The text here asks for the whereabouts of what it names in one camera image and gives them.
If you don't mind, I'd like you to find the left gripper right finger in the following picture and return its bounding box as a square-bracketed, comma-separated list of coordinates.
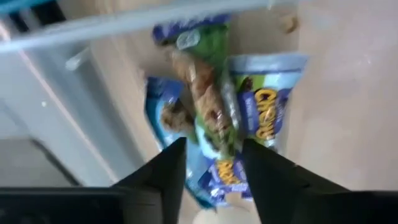
[241, 138, 398, 224]

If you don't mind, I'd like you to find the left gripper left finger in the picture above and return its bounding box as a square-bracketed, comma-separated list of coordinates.
[0, 136, 188, 224]

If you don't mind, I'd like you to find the granola bar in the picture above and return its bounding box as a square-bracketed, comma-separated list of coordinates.
[144, 76, 254, 210]
[228, 53, 309, 149]

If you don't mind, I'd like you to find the blue red snack bag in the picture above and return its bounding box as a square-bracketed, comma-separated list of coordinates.
[151, 14, 247, 158]

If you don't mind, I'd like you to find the clear plastic bin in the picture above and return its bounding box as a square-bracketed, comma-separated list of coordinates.
[0, 0, 398, 224]

